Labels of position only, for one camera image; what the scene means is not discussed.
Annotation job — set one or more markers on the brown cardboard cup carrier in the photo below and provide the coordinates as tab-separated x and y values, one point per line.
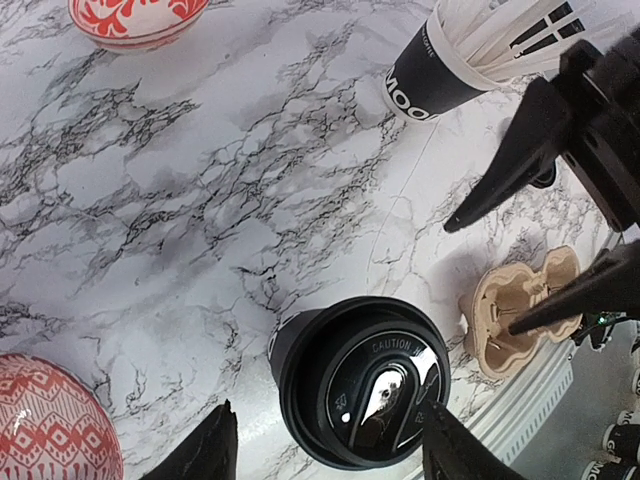
502	295

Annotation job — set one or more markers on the aluminium front rail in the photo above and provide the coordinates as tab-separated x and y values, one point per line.
553	419

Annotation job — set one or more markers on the bundle of white straws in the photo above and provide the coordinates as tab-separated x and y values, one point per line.
486	44

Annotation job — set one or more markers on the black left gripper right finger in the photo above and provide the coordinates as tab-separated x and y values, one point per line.
451	451

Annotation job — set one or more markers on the black paper coffee cup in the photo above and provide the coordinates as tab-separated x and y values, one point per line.
284	337

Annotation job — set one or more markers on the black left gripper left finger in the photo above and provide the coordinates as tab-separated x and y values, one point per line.
209	452

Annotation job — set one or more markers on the black plastic cup lid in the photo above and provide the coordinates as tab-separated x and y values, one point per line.
353	388

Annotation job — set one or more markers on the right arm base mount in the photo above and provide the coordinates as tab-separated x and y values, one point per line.
597	329

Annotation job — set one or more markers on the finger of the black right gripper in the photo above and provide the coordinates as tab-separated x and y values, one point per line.
610	284

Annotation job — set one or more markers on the red patterned bowl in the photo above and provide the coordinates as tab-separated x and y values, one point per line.
131	26
52	427

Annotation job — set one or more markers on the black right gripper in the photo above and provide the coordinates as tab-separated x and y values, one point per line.
602	90

